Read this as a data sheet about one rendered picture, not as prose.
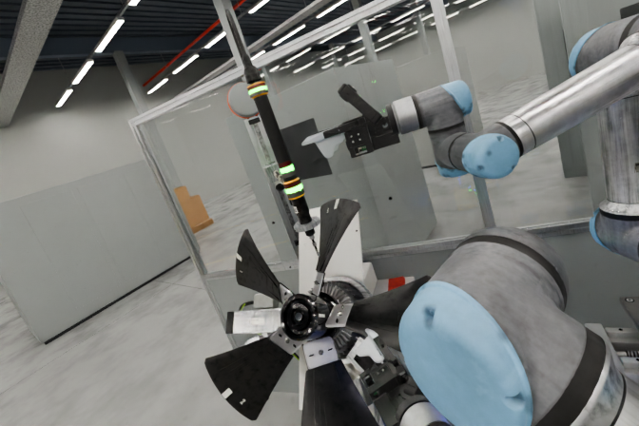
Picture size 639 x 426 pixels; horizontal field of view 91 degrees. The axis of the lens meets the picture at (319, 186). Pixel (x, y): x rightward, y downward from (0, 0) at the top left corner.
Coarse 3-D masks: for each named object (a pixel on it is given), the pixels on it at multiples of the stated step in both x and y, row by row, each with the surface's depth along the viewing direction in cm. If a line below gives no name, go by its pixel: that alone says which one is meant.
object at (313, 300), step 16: (288, 304) 87; (304, 304) 85; (320, 304) 86; (336, 304) 91; (288, 320) 85; (304, 320) 83; (320, 320) 83; (288, 336) 83; (304, 336) 81; (320, 336) 86
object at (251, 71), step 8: (248, 56) 71; (248, 64) 71; (248, 72) 71; (256, 72) 71; (248, 80) 71; (256, 80) 74; (296, 200) 77; (304, 200) 78; (296, 208) 78; (304, 208) 78; (304, 216) 78; (312, 232) 79
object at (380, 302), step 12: (396, 288) 85; (408, 288) 83; (360, 300) 87; (372, 300) 85; (384, 300) 83; (396, 300) 81; (408, 300) 79; (360, 312) 82; (372, 312) 80; (384, 312) 79; (396, 312) 77; (348, 324) 80; (360, 324) 78; (372, 324) 77; (384, 324) 76; (396, 324) 75; (384, 336) 73; (396, 336) 72; (396, 348) 70
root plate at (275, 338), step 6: (270, 336) 89; (276, 336) 89; (282, 336) 89; (276, 342) 90; (282, 342) 90; (294, 342) 90; (300, 342) 91; (282, 348) 90; (288, 348) 91; (294, 348) 91
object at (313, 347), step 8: (304, 344) 84; (312, 344) 85; (320, 344) 85; (328, 344) 86; (304, 352) 83; (312, 352) 83; (328, 352) 85; (336, 352) 86; (312, 360) 82; (320, 360) 83; (328, 360) 84; (312, 368) 81
